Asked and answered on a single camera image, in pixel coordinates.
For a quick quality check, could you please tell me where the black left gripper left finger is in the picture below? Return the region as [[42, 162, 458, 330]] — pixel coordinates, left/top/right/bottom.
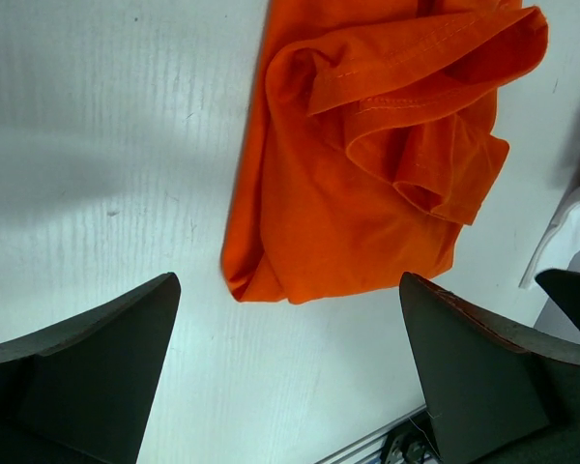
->
[[0, 273, 181, 463]]

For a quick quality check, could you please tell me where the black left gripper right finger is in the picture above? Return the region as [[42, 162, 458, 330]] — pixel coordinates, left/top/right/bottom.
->
[[399, 273, 580, 463]]

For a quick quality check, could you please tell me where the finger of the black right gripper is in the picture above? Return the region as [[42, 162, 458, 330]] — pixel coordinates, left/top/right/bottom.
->
[[536, 269, 580, 332]]

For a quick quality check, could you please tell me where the orange t shirt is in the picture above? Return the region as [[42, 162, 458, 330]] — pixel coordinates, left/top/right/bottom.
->
[[221, 1, 549, 304]]

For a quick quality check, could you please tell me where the white tank top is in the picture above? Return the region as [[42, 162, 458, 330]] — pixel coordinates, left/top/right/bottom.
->
[[518, 187, 580, 289]]

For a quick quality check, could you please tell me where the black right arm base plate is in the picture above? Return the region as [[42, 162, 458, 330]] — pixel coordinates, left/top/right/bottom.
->
[[380, 412, 442, 464]]

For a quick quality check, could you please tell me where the aluminium mounting rail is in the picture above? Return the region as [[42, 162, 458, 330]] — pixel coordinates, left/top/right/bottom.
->
[[315, 406, 426, 464]]

